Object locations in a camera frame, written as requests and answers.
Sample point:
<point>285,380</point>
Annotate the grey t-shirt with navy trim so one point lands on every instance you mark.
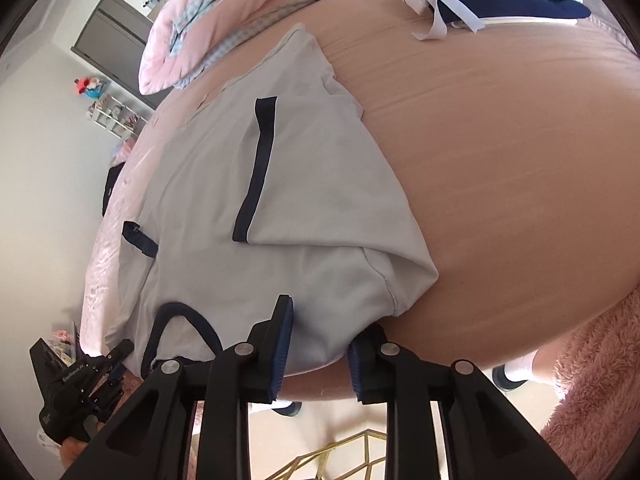
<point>300,210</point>

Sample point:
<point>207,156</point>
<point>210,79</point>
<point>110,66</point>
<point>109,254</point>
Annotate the person's left hand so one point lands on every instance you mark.
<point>75,452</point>

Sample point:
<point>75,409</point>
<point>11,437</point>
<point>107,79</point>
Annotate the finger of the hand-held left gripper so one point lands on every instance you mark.
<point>112,385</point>
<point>117,351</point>

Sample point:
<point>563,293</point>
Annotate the black bag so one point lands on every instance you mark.
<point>112,190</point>

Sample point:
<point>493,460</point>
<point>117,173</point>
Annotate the navy folded garment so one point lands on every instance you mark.
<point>525,10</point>

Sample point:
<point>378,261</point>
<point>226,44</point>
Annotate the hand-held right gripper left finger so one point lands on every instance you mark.
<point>282,350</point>

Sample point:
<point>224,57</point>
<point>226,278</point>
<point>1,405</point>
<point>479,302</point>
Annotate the grey door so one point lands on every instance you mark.
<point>115,45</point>

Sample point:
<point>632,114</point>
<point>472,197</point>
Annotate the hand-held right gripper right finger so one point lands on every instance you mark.
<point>356,370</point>

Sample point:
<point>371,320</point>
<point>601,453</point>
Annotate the pink checked quilt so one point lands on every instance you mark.
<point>165,60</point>

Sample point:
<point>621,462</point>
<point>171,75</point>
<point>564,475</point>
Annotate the red and blue plush toy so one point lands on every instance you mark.
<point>90,89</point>

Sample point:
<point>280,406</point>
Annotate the pink fluffy rug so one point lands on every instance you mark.
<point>595,385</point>

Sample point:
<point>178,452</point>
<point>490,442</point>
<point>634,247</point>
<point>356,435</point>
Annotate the round bed with pink sheet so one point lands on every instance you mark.
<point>500,160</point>

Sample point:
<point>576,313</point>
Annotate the white shelf rack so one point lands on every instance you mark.
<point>117,117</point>

